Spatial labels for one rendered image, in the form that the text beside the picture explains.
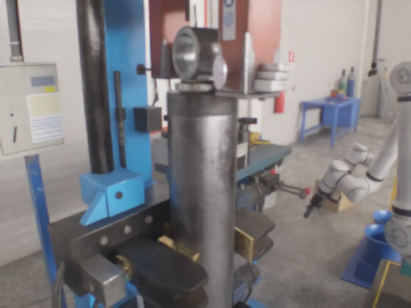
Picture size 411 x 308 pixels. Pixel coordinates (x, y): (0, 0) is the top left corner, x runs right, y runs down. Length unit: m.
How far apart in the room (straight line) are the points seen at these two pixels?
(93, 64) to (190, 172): 0.47
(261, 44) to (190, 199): 0.46
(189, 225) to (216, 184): 0.15
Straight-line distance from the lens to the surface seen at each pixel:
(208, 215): 0.90
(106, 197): 0.99
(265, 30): 0.72
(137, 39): 1.23
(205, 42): 0.83
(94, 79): 1.04
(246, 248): 1.06
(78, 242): 0.94
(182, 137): 0.83
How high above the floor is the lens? 1.54
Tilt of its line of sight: 16 degrees down
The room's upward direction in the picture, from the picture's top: straight up
